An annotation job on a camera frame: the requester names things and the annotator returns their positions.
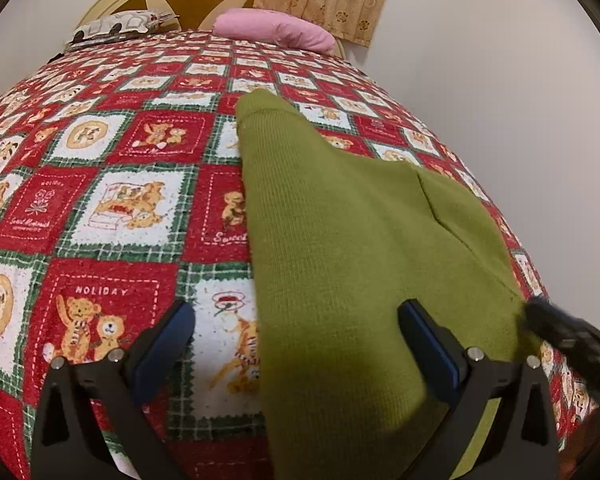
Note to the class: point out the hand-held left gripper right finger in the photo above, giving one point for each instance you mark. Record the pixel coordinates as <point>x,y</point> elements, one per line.
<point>430,345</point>

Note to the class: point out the small dark object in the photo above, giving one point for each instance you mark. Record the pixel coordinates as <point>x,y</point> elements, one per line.
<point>55,56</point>

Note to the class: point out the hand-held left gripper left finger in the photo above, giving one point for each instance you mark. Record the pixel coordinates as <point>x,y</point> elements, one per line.
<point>165,345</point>

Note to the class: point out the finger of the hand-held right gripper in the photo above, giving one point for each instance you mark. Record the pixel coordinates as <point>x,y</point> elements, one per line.
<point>550,320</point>

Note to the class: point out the beige floral curtain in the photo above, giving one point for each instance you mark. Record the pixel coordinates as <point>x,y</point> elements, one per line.
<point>330,0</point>

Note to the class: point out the grey patterned pillow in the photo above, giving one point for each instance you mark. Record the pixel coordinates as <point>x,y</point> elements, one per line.
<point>115,25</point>

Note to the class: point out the red checkered printed blanket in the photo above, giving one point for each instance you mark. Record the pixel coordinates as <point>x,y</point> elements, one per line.
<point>105,160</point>

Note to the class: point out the green knit sweater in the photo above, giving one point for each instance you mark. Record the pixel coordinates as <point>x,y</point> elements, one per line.
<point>340,240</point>

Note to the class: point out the pink pillow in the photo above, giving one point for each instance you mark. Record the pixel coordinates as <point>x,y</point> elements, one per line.
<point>275,27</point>

